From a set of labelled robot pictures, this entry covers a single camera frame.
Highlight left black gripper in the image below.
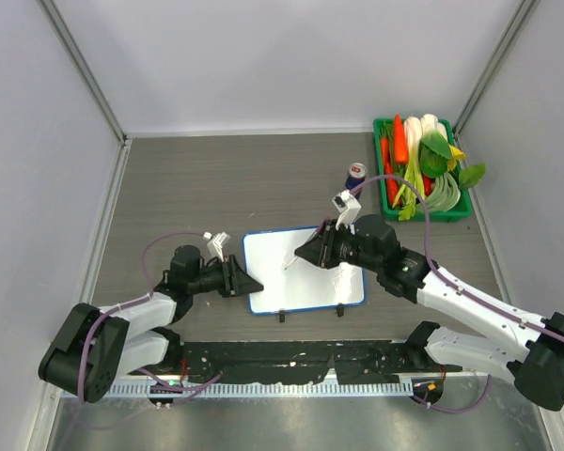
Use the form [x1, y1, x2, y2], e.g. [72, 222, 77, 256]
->
[188, 254, 263, 297]

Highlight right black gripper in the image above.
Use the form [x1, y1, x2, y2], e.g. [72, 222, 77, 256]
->
[296, 219, 382, 273]

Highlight magenta capped marker pen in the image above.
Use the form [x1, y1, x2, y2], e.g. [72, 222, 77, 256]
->
[283, 227, 320, 271]

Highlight blue framed whiteboard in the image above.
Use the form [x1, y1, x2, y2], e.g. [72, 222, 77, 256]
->
[243, 226, 367, 315]

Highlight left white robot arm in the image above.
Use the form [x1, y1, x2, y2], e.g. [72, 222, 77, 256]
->
[38, 245, 264, 403]

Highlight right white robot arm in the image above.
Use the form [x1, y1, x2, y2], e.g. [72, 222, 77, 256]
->
[293, 214, 564, 412]

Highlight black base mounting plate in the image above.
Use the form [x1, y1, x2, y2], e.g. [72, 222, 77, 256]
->
[148, 340, 462, 385]

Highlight blue silver energy drink can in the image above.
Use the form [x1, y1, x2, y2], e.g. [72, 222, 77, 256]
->
[344, 163, 368, 191]

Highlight small orange toy carrot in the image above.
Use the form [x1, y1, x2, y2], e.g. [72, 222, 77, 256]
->
[380, 137, 399, 209]

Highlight large orange toy carrot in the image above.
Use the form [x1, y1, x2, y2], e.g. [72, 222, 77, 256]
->
[393, 115, 409, 164]

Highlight pale green toy beans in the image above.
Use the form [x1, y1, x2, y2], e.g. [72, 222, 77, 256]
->
[426, 173, 461, 213]

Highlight green toy leafy vegetable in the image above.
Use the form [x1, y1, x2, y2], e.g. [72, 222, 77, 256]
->
[419, 131, 486, 191]

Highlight green plastic tray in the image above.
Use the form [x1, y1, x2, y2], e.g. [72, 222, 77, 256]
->
[373, 118, 473, 223]

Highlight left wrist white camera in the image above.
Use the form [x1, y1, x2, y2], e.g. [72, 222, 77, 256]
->
[202, 231, 230, 261]

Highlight wrist white camera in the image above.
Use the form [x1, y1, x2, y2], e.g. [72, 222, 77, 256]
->
[332, 190, 361, 230]
[202, 231, 230, 261]

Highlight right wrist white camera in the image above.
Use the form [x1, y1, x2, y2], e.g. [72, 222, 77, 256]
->
[332, 190, 361, 230]

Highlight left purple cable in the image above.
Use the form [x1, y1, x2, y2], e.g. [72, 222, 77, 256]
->
[76, 230, 227, 408]

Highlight white slotted cable duct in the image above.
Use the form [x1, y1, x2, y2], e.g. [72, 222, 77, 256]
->
[61, 379, 415, 399]

